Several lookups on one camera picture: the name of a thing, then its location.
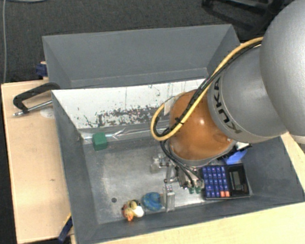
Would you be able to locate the grey metal bin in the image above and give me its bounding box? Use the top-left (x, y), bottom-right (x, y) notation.
top-left (41, 6), bottom-right (305, 244)

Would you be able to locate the black calculator with blue keys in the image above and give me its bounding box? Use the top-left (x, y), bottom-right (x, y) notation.
top-left (197, 161), bottom-right (252, 204)

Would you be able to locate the blue and white object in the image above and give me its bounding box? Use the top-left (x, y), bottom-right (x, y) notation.
top-left (220, 140), bottom-right (254, 166)

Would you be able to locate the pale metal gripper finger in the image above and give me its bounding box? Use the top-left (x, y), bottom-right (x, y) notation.
top-left (162, 183), bottom-right (178, 213)
top-left (148, 152), bottom-right (173, 174)

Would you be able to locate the green cube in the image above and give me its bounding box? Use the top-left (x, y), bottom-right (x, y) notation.
top-left (90, 132), bottom-right (110, 152)

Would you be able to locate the brown cardboard board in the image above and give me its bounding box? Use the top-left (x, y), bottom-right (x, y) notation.
top-left (0, 77), bottom-right (75, 244)

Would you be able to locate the blue rubber toy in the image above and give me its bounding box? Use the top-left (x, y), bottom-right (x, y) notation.
top-left (140, 190), bottom-right (164, 213)

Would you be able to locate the yellow and white toy duck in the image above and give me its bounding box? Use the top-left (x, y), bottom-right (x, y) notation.
top-left (120, 198), bottom-right (146, 223)

